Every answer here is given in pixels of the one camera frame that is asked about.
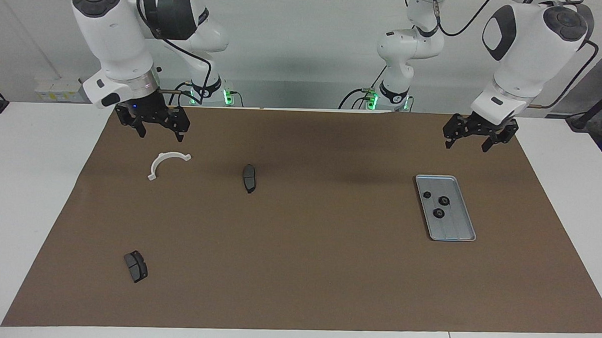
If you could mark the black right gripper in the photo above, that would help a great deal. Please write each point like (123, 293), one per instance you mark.
(150, 111)

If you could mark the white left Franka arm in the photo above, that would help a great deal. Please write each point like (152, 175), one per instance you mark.
(525, 52)

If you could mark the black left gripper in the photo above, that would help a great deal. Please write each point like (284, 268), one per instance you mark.
(475, 126)

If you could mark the silver metal tray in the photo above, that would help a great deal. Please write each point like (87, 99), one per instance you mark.
(454, 224)

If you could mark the white semicircular plastic bracket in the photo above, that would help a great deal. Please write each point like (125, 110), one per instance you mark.
(152, 176)

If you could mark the brown paper table mat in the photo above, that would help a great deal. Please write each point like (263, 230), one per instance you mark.
(302, 264)

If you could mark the large black bearing gear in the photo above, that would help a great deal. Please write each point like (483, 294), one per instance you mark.
(443, 200)
(438, 213)

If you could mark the black stand leg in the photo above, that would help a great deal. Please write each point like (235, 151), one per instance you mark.
(578, 121)

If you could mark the short grey brake pad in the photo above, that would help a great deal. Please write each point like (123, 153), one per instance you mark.
(136, 267)

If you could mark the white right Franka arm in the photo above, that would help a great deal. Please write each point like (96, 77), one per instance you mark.
(110, 27)

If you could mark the long curved grey brake pad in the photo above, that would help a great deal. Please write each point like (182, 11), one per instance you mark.
(249, 177)

